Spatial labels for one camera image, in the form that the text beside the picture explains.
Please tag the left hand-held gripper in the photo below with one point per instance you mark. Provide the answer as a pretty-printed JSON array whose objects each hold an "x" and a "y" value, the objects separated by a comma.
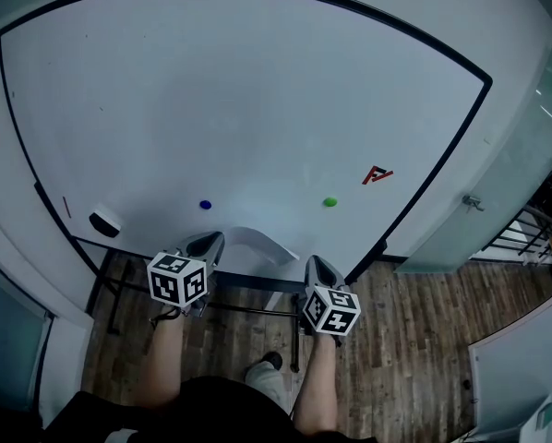
[{"x": 174, "y": 279}]

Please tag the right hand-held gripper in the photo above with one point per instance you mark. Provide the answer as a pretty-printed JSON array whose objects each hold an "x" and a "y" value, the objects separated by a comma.
[{"x": 331, "y": 309}]

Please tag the white paper sheet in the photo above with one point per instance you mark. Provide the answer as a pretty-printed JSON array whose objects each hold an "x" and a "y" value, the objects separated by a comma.
[{"x": 262, "y": 243}]

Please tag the green round magnet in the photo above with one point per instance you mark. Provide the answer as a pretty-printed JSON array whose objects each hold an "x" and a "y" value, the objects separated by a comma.
[{"x": 330, "y": 201}]

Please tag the black-framed whiteboard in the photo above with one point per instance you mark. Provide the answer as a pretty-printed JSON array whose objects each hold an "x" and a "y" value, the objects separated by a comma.
[{"x": 211, "y": 109}]

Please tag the person's left forearm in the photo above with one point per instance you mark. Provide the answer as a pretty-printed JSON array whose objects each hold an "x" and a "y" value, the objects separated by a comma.
[{"x": 163, "y": 353}]

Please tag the person's right forearm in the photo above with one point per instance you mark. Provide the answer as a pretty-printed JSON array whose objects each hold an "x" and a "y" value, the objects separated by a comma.
[{"x": 317, "y": 386}]

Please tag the black whiteboard eraser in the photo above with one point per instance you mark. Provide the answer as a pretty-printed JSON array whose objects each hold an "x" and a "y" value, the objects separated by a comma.
[{"x": 104, "y": 224}]

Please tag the blue round magnet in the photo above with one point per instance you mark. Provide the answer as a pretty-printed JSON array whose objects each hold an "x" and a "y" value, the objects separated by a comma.
[{"x": 206, "y": 204}]

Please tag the white table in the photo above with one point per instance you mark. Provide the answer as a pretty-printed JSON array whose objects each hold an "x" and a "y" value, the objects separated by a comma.
[{"x": 274, "y": 300}]

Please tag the person's black shoe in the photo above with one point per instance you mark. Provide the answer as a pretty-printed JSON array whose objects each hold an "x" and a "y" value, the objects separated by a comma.
[{"x": 272, "y": 360}]

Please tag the red and black angular magnet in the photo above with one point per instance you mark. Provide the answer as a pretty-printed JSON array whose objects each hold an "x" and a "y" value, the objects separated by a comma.
[{"x": 376, "y": 175}]

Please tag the person's grey trouser leg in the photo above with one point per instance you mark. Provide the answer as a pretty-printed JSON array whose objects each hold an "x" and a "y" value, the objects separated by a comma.
[{"x": 269, "y": 386}]

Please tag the thin red pen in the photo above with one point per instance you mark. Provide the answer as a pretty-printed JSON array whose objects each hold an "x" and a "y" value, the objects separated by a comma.
[{"x": 66, "y": 207}]

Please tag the person's black shirt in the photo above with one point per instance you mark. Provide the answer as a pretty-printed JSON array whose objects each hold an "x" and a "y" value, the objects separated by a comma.
[{"x": 202, "y": 418}]

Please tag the frosted glass door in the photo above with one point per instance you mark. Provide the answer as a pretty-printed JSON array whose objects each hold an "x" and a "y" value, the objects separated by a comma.
[{"x": 502, "y": 192}]

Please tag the black stair railing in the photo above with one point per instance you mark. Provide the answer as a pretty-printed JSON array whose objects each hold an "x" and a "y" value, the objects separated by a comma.
[{"x": 530, "y": 238}]

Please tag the dark-framed window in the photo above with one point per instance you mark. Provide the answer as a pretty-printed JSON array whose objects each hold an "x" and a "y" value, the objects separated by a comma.
[{"x": 8, "y": 335}]

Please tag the white desk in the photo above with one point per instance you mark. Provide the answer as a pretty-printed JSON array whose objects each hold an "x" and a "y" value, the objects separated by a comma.
[{"x": 511, "y": 427}]

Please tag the small green box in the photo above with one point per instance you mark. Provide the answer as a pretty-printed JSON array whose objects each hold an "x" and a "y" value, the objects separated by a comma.
[{"x": 546, "y": 415}]

